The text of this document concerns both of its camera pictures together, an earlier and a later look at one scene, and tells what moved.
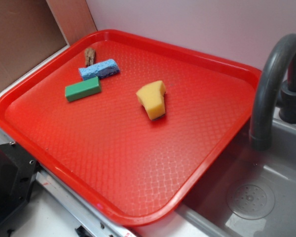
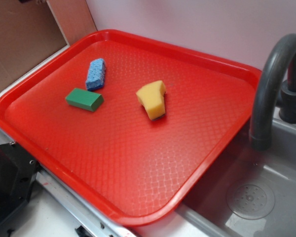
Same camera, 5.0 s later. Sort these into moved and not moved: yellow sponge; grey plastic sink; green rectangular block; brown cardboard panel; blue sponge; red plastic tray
Moved: blue sponge; green rectangular block
Not moved: red plastic tray; grey plastic sink; yellow sponge; brown cardboard panel
